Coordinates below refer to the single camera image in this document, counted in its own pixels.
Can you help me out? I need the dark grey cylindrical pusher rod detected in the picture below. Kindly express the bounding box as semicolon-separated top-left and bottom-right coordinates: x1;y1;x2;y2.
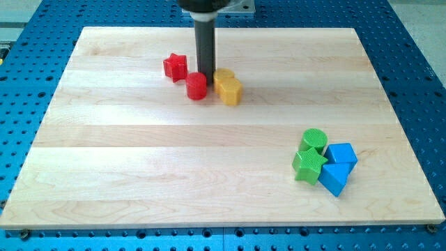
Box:
193;12;217;85

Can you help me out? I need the yellow heart block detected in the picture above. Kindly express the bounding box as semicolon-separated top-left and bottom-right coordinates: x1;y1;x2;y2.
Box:
213;68;235;94

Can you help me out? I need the grey metal mounting plate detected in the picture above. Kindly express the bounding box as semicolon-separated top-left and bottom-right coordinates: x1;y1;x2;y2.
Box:
177;0;255;15

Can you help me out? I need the red star block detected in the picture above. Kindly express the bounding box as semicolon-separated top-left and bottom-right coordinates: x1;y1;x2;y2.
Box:
163;53;188;83

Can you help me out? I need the red cylinder block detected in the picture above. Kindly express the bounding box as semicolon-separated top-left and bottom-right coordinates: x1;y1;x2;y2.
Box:
185;72;207;100

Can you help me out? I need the yellow hexagon block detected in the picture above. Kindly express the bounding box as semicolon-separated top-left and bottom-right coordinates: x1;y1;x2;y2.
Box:
219;78;243;106

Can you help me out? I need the light wooden board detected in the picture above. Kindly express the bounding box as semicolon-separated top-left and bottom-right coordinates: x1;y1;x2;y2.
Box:
1;26;445;229

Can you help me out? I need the green cylinder block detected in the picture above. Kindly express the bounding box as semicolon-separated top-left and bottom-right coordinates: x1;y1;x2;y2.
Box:
298;128;328;154

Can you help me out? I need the green star block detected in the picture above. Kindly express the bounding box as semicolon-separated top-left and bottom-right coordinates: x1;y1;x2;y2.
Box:
292;147;328;185

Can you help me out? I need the blue perforated metal base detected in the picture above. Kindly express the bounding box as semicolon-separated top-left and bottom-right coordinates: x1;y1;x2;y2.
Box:
1;0;445;250

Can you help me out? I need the blue cube block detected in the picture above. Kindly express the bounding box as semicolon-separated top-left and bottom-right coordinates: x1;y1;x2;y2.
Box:
323;143;358;173

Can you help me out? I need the blue triangle block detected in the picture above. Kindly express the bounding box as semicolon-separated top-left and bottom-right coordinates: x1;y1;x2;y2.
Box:
318;163;350;197

